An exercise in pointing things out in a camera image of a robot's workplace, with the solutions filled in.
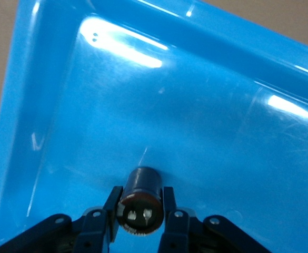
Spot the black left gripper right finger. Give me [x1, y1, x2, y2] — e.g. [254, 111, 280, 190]
[158, 186, 271, 253]

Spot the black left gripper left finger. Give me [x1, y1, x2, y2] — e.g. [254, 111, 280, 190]
[0, 186, 124, 253]

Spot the black cylindrical capacitor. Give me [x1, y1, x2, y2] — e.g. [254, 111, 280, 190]
[115, 166, 166, 236]

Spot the blue plastic tray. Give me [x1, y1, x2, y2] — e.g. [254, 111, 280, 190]
[0, 0, 308, 253]

